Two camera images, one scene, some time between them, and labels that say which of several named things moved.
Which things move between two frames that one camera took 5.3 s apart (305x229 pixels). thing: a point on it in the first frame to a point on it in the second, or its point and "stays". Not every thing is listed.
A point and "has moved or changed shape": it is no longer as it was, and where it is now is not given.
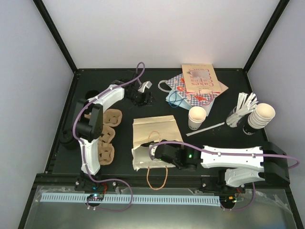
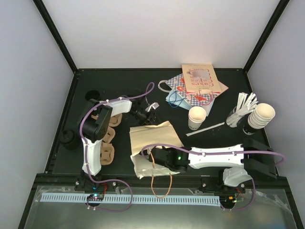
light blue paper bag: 173,98 stays
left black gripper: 146,100 to 150,119
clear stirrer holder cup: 233,118 stays
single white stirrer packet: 204,129 stays
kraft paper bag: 148,131 has moved or changed shape
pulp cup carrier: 106,150 stays
